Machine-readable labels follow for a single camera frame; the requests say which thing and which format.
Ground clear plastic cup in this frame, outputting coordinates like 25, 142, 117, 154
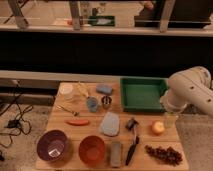
59, 84, 74, 100

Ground green plastic tray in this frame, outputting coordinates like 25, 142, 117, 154
120, 77, 168, 113

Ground grey rectangular block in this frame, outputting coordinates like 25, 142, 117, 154
110, 141, 122, 168

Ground orange carrot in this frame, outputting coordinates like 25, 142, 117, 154
65, 120, 90, 126

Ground blue cup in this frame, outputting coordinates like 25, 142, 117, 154
86, 97, 98, 112

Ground orange bowl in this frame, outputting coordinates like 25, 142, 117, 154
78, 135, 106, 166

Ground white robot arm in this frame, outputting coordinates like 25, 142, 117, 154
160, 66, 213, 117

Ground blue sponge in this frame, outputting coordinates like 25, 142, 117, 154
96, 84, 113, 95

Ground yellow banana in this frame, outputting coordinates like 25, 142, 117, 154
77, 83, 90, 98

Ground bunch of dark grapes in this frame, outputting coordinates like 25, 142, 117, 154
145, 145, 183, 166

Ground small metal cup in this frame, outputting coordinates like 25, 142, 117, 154
101, 96, 112, 109

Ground light blue cloth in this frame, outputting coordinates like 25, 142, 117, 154
99, 112, 120, 137

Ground purple bowl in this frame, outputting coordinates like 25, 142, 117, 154
37, 130, 69, 162

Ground black cables on floor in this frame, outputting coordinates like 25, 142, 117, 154
0, 84, 34, 161

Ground wooden table board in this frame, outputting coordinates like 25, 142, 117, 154
36, 83, 189, 171

